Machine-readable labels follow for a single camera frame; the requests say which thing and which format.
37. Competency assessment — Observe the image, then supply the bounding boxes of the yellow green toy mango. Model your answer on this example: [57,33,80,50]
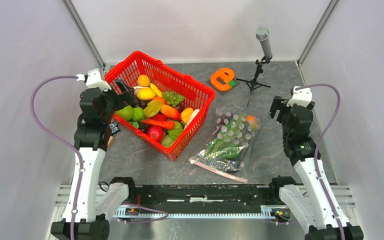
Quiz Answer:
[245,115,258,130]

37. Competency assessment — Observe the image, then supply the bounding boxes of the clear dotted zip bag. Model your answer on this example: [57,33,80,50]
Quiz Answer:
[189,106,261,184]

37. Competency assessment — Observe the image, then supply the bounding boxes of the green toy leafy vegetable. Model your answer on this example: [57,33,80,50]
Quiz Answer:
[204,139,249,163]

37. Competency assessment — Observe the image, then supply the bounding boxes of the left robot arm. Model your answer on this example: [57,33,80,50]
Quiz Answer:
[50,79,137,240]

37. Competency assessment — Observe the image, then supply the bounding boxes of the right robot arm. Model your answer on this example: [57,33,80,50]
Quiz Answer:
[268,96,364,240]

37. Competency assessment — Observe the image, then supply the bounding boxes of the white toy garlic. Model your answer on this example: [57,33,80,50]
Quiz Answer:
[133,86,144,94]

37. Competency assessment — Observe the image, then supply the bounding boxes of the yellow toy lemon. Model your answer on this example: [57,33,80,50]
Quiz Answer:
[136,87,157,101]

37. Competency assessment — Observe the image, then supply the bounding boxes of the green toy apple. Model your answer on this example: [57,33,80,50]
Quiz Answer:
[115,105,134,122]

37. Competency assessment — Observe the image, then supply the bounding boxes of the light green toy cabbage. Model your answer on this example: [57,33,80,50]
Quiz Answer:
[131,107,146,122]

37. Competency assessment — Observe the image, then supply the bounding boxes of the orange yellow round fruit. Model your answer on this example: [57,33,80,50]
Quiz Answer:
[137,74,151,87]

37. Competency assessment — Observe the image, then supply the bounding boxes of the small cartoon owl paddle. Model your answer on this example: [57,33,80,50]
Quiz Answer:
[108,121,121,147]

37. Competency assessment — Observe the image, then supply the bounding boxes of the yellow toy starfruit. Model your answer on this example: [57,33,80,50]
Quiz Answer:
[143,100,163,118]

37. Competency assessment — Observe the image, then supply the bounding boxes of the black microphone tripod stand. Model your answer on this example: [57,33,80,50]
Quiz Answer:
[236,56,271,107]

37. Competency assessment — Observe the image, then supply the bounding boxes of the red toy pomegranate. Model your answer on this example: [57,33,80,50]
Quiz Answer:
[150,113,168,122]

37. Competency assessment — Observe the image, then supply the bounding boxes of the green toy grape bunch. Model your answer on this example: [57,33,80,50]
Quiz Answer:
[162,91,185,108]

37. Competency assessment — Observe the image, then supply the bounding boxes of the red toy apple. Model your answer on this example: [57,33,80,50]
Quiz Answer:
[146,125,166,143]

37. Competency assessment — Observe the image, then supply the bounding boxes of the orange letter e block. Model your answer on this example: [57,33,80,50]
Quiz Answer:
[209,67,237,94]

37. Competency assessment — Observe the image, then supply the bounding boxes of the red plastic shopping basket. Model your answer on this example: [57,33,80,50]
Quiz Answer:
[103,51,216,161]

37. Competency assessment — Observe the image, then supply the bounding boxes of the grey microphone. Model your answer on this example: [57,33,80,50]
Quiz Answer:
[255,26,273,60]

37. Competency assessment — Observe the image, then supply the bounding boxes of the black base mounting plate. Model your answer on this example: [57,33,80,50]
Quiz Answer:
[126,184,284,214]

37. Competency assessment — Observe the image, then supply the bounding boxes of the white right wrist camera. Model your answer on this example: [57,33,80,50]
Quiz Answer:
[286,86,312,107]

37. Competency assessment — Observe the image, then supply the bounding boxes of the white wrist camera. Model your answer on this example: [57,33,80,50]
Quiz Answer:
[76,68,112,92]
[286,86,312,107]

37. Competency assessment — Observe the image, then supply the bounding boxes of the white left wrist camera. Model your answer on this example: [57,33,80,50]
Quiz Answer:
[76,68,112,92]

